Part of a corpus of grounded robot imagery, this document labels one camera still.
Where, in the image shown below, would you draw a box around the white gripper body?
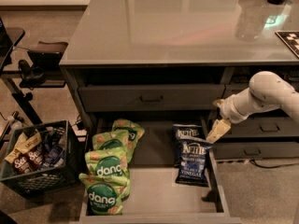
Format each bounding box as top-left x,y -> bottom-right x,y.
213,95 -> 241,124

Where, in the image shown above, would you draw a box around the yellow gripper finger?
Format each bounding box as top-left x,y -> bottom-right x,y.
206,119 -> 231,144

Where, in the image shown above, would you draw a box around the blue kettle chip bag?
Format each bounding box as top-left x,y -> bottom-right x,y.
172,124 -> 205,168
176,136 -> 212,187

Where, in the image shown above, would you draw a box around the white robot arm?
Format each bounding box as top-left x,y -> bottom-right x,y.
206,71 -> 299,144

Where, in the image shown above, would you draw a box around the grey top right drawer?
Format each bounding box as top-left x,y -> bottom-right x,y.
218,83 -> 299,110

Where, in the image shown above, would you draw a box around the grey middle right drawer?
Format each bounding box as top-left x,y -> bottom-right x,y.
222,117 -> 299,139

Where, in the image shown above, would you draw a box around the grey bottom right drawer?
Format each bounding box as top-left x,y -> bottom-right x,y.
212,142 -> 299,160

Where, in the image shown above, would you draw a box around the rear green Dang chip bag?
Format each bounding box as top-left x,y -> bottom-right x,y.
112,119 -> 145,162

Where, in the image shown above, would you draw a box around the green dang chip bag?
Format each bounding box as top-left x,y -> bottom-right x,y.
92,130 -> 129,150
78,174 -> 128,216
85,147 -> 128,176
112,119 -> 145,162

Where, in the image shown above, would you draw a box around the open grey middle drawer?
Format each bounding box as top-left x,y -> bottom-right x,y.
73,119 -> 241,224

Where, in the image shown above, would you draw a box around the grey counter cabinet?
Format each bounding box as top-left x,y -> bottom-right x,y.
59,0 -> 299,165

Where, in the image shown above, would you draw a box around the grey top left drawer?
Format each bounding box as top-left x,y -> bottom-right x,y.
78,84 -> 224,112

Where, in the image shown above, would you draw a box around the front green Dang chip bag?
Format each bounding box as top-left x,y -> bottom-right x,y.
78,174 -> 128,216

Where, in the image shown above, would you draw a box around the yellow snack bag in crate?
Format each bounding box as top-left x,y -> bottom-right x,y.
5,133 -> 42,164

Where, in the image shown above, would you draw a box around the red brown snack bag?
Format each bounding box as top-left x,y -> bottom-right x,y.
13,150 -> 43,174

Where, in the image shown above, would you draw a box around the black white marker board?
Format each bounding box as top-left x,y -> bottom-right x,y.
276,31 -> 299,58

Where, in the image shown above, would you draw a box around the blue snack bags in crate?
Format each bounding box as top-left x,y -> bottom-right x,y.
39,128 -> 64,170

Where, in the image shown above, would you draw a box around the dark green plastic crate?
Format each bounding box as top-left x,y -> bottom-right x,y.
0,120 -> 83,198

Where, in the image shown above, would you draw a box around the black tool on shelf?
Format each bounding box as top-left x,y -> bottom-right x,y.
18,60 -> 45,83

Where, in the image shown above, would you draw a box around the black floor cable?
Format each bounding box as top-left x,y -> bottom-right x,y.
249,159 -> 299,170

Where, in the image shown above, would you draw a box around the black desk frame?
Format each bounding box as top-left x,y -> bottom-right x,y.
0,18 -> 65,124

